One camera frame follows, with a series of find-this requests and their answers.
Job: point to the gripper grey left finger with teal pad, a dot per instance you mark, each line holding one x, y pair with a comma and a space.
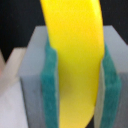
39, 79

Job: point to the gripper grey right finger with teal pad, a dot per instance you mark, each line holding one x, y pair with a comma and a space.
111, 109

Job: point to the yellow toy banana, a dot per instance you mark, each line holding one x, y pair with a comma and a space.
75, 30

